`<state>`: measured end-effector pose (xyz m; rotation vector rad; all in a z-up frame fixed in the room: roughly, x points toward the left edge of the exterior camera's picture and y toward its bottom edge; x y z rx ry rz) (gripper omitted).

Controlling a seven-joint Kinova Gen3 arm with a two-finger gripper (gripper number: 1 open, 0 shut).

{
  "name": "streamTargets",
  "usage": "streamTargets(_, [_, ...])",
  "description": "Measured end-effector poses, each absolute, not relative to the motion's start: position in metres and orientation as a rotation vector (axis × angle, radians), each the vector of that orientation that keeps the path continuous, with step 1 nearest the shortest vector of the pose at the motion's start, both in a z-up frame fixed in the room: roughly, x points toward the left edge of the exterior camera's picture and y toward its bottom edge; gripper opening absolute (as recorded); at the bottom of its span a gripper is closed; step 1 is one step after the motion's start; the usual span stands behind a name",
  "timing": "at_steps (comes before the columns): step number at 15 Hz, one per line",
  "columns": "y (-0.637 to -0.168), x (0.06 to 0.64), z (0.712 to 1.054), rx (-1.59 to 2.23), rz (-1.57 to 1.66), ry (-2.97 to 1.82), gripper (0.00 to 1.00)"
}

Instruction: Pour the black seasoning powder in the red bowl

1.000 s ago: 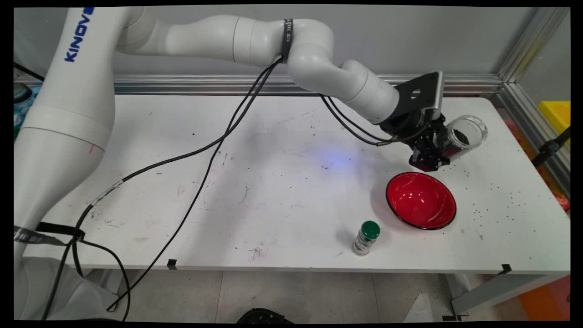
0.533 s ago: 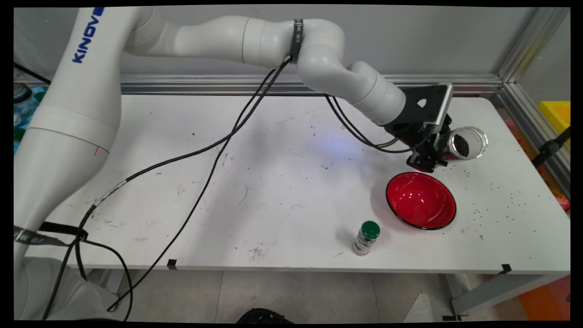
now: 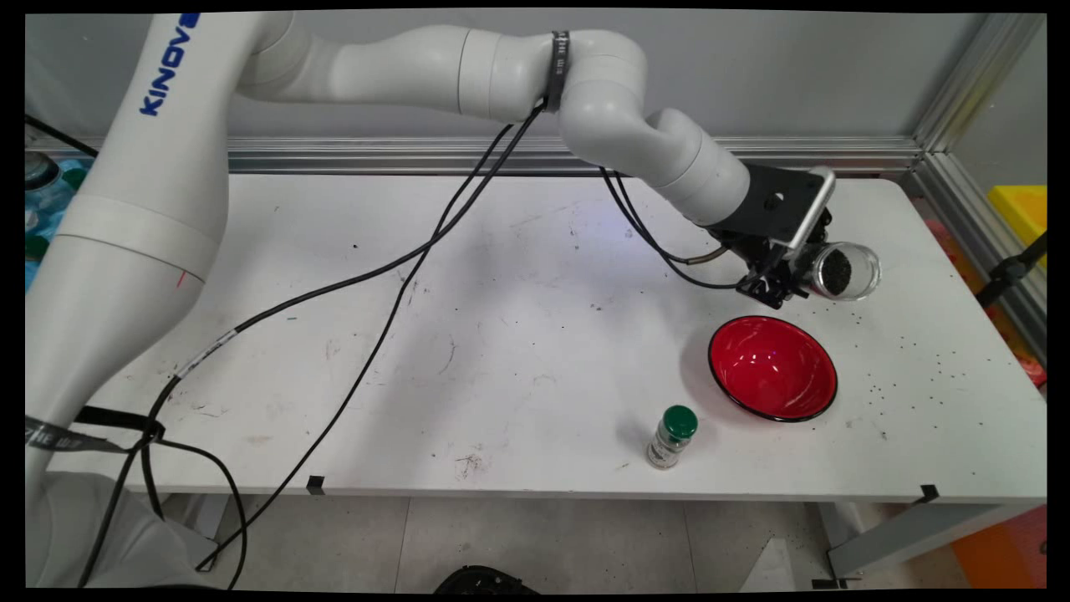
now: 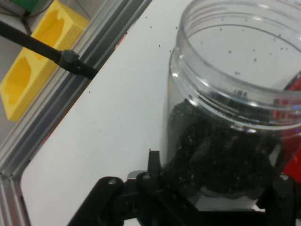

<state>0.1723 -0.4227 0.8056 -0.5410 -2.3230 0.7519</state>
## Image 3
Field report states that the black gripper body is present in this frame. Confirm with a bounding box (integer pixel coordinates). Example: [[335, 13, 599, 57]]
[[719, 226, 793, 270]]

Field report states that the clear jar of black seeds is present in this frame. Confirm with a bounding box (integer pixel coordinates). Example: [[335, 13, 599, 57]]
[[794, 241, 882, 303]]

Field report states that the red bowl with black rim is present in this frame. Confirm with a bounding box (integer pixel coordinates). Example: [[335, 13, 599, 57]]
[[708, 315, 839, 423]]

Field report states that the green-lidded spice jar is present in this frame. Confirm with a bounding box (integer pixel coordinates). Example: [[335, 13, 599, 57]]
[[645, 406, 700, 471]]

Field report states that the yellow plastic bin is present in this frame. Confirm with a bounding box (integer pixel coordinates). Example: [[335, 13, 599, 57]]
[[988, 186, 1047, 270]]

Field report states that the grey metal table leg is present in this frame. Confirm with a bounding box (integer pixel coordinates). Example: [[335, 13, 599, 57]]
[[163, 493, 232, 574], [807, 500, 1046, 590]]

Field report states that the orange box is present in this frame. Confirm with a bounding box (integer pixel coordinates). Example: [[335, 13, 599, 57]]
[[951, 504, 1047, 588]]

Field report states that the black chair base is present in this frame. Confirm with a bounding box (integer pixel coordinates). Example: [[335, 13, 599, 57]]
[[433, 565, 543, 594]]

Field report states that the empty clear glass jar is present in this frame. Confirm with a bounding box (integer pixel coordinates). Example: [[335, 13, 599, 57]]
[[25, 153, 61, 202]]

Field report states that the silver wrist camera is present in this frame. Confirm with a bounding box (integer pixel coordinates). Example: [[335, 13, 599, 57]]
[[782, 167, 838, 253]]

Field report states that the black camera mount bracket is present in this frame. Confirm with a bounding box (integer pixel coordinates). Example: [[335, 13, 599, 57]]
[[711, 166, 824, 252]]

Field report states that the aluminium frame rail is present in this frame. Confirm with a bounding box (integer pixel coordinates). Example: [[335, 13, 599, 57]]
[[25, 136, 920, 176], [911, 153, 1047, 365]]

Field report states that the aluminium frame post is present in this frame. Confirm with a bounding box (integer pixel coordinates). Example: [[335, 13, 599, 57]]
[[914, 13, 1046, 156]]

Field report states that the black printed velcro strap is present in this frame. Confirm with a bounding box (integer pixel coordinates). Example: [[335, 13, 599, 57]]
[[548, 31, 571, 111], [25, 407, 166, 455]]

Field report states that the plain black cable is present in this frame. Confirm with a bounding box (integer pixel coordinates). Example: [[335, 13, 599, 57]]
[[138, 100, 746, 590]]

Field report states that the thin black wall cable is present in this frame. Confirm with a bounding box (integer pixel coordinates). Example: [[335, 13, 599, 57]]
[[25, 113, 99, 158]]

